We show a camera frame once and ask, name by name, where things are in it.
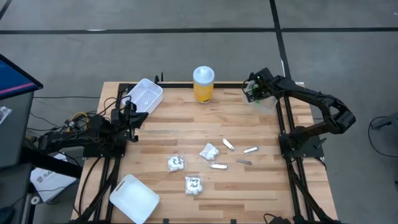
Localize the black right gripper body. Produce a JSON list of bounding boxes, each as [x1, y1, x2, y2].
[[252, 67, 276, 94]]

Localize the yellow cable bundle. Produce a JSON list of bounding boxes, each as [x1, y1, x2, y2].
[[63, 111, 91, 133]]

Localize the black power adapter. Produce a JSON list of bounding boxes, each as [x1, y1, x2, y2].
[[263, 213, 292, 224]]

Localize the cotton ball bag Vanity Pack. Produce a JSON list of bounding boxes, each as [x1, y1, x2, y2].
[[184, 175, 205, 197]]

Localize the black floor cable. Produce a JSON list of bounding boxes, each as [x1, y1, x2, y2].
[[368, 111, 398, 159]]

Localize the black aluminium table frame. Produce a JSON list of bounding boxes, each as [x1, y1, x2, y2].
[[70, 72, 341, 224]]

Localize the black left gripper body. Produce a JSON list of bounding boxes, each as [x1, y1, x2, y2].
[[113, 101, 137, 138]]

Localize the yellow wipes canister white lid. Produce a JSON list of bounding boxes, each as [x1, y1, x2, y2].
[[192, 65, 216, 104]]

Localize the white printed paper sheets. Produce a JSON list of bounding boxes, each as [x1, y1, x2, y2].
[[29, 152, 78, 203]]

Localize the grey desk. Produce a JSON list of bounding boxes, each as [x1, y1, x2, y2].
[[0, 91, 35, 170]]

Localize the computer monitor blue screen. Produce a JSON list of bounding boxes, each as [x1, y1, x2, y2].
[[0, 53, 44, 101]]

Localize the cotton ball bag plain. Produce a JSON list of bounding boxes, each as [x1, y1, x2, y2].
[[198, 142, 221, 162]]

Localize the clear plastic container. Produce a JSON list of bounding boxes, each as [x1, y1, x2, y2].
[[243, 81, 279, 114]]

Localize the white perforated plastic basket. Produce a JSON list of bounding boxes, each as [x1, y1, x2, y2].
[[123, 78, 164, 115]]

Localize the cotton ball bag scribbled label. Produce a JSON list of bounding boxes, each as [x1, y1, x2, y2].
[[167, 154, 187, 173]]

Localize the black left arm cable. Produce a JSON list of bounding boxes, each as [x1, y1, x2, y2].
[[98, 95, 133, 118]]

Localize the white plastic tray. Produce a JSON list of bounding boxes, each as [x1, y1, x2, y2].
[[109, 174, 160, 224]]

